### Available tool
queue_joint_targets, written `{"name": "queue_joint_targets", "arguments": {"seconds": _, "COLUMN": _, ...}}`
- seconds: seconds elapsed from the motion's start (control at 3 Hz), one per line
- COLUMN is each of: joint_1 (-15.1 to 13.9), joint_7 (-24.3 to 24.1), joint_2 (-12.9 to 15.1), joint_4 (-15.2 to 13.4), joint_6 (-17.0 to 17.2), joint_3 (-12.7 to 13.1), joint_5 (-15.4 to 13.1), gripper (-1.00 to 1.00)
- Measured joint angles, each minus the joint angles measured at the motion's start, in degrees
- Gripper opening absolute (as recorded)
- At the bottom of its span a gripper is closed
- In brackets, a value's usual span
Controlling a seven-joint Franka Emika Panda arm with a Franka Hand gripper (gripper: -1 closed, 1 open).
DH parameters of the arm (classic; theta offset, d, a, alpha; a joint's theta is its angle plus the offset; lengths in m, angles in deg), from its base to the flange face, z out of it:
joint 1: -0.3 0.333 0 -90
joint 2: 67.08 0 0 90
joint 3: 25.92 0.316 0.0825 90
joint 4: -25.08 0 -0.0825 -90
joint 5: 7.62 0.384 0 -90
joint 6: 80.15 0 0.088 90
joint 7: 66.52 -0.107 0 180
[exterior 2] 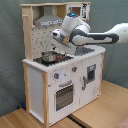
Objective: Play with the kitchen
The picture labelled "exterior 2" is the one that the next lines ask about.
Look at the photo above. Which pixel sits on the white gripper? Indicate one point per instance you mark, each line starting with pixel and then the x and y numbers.
pixel 58 40

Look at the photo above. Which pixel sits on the small metal pot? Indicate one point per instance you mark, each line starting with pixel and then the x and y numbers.
pixel 49 56

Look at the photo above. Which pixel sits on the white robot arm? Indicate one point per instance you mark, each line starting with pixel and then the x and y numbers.
pixel 76 33

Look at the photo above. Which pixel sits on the wooden toy kitchen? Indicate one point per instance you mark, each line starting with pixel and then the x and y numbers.
pixel 40 84

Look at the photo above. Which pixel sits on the black toy stovetop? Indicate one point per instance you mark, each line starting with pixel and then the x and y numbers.
pixel 59 59

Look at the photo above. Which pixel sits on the right red stove knob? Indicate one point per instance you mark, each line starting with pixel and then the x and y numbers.
pixel 74 68

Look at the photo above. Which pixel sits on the red stove knob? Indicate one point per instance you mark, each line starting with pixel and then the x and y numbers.
pixel 56 75
pixel 74 68

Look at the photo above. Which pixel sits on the grey toy range hood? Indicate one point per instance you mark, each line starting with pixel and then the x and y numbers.
pixel 48 18

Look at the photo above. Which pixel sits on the left red stove knob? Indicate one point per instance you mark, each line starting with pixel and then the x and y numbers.
pixel 56 75

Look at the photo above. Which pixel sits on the toy microwave oven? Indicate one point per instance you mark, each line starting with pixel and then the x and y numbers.
pixel 82 9

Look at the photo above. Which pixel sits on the grey toy ice dispenser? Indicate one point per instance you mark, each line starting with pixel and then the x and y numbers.
pixel 91 73

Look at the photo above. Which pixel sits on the toy oven door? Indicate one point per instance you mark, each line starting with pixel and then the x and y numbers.
pixel 64 96

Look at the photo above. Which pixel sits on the grey cabinet door handle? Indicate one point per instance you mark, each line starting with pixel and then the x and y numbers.
pixel 84 83

